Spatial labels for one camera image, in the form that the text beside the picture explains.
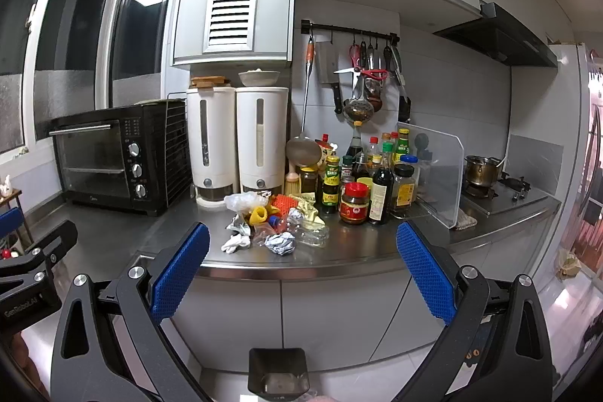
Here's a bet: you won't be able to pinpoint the white rice dispenser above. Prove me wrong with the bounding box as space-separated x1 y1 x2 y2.
186 87 238 209
235 87 288 192

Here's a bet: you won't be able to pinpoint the yellow crumpled wrapper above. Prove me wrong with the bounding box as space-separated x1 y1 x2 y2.
293 193 326 229

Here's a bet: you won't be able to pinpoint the steel cooking pot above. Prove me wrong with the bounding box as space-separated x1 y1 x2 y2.
464 155 504 188

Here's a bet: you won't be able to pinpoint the left white rice dispenser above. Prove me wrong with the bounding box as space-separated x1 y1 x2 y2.
186 87 238 209

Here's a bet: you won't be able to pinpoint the clear plastic bottle trash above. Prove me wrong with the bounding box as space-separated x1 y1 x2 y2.
286 208 329 248

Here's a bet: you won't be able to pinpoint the wooden board on dispenser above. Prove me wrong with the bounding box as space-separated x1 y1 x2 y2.
189 75 231 89

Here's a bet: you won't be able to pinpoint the amber glass jar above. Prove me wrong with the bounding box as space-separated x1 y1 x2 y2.
300 165 318 194

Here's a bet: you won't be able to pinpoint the aluminium foil ball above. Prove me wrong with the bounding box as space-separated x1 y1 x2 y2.
264 232 295 256

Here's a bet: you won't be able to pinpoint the green label sauce bottle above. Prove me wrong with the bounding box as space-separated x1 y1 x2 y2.
322 155 340 214

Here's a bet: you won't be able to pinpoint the black toaster oven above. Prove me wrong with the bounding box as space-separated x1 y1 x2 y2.
49 99 192 216

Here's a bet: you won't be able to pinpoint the black lid spice jar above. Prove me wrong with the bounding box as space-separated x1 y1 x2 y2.
389 163 416 218

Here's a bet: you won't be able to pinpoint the steel cleaver knife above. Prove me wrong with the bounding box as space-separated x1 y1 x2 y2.
316 42 342 114

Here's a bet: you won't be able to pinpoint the black wall utensil rail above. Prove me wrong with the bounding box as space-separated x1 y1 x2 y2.
300 19 401 46

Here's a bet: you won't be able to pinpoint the dark soy sauce bottle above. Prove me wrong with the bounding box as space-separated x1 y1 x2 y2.
368 142 393 225

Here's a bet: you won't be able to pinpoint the clear acrylic splash guard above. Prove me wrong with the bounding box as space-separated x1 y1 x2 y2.
401 124 465 229

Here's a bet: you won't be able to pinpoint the hanging steel ladle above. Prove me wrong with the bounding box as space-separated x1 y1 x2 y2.
341 43 376 125

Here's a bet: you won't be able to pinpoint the right white rice dispenser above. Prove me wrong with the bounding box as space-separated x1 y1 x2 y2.
235 87 288 192

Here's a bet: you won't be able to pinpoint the person's left hand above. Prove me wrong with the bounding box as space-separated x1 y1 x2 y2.
9 332 50 401

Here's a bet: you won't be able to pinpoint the black trash bin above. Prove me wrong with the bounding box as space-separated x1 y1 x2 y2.
247 348 310 401

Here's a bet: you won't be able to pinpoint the small bristle brush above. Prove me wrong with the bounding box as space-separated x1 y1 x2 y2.
284 162 300 195

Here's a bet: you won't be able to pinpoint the white ceramic bowl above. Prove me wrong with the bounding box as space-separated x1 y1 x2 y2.
238 68 280 87

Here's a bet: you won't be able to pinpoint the black range hood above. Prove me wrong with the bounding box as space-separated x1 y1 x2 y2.
433 2 557 67

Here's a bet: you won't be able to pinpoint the orange foam fruit net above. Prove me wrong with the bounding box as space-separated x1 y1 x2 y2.
271 194 298 217

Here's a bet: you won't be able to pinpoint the gas stove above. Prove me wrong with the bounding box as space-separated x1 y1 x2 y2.
461 177 549 216

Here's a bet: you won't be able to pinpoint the red handled scissors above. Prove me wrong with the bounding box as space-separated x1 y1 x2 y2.
335 43 389 82

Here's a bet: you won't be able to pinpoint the crumpled foil wrapper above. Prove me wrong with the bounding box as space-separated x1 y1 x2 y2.
226 213 251 237

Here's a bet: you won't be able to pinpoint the clear plastic bag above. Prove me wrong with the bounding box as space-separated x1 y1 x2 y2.
224 191 272 215

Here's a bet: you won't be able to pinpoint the yellow foam fruit net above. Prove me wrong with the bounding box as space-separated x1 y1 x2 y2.
247 204 281 226

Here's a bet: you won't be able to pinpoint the crumpled white tissue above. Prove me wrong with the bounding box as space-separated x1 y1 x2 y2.
221 234 251 254

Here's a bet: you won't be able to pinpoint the tall dark vinegar bottle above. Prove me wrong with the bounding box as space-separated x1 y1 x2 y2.
346 120 364 161

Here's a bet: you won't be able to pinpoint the red lid chili sauce jar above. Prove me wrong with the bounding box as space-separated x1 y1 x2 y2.
339 182 370 225

